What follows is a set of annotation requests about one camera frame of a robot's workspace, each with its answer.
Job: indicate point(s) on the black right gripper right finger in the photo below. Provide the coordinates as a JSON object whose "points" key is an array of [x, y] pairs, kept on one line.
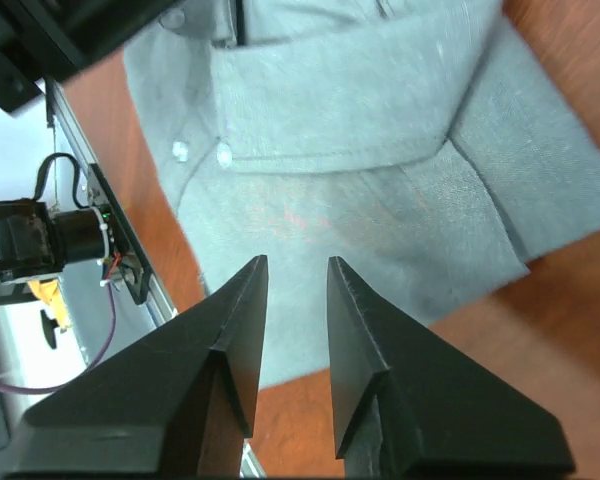
{"points": [[407, 404]]}

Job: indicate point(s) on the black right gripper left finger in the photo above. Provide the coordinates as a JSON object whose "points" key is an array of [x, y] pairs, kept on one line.
{"points": [[178, 403]]}

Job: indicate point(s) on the grey long sleeve shirt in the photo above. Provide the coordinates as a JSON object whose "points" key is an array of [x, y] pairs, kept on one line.
{"points": [[420, 141]]}

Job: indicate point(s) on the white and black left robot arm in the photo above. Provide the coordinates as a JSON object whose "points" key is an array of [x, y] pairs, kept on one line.
{"points": [[42, 45]]}

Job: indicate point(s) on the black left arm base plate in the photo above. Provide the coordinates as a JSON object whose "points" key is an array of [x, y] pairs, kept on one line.
{"points": [[126, 263]]}

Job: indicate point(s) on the aluminium front frame rail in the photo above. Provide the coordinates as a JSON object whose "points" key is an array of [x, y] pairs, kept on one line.
{"points": [[158, 305]]}

